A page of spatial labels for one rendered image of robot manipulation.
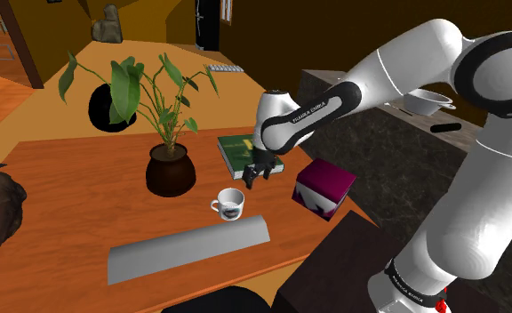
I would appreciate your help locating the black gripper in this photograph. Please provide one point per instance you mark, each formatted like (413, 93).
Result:
(264, 159)

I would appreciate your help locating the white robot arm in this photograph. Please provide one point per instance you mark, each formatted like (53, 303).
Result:
(464, 225)

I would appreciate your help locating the green book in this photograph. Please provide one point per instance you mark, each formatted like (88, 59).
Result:
(234, 151)

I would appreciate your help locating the white mug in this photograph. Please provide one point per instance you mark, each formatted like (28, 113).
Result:
(231, 203)

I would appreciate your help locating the magenta box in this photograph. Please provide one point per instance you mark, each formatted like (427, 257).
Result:
(323, 184)

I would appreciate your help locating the green plant in brown pot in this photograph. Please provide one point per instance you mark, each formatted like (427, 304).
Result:
(169, 173)

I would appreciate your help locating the small grey keyboard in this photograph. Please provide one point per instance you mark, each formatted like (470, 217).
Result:
(225, 68)

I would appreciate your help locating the dark robot stand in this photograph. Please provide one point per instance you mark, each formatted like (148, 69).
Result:
(338, 268)

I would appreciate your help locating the dark marble counter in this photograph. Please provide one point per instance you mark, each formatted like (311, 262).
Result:
(390, 173)

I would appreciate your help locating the black round seat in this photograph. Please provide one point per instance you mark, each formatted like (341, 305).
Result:
(217, 301)

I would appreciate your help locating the black door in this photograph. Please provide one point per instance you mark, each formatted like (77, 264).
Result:
(207, 24)

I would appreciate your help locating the black round object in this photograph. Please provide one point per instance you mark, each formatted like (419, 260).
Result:
(100, 110)

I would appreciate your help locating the white pot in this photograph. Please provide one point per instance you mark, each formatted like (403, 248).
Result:
(425, 102)

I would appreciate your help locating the orange wooden table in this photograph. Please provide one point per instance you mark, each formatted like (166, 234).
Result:
(74, 208)

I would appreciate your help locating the black oblong object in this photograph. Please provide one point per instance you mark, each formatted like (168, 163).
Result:
(446, 128)

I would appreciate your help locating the grey rock statue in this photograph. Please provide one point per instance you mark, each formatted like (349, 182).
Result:
(108, 28)

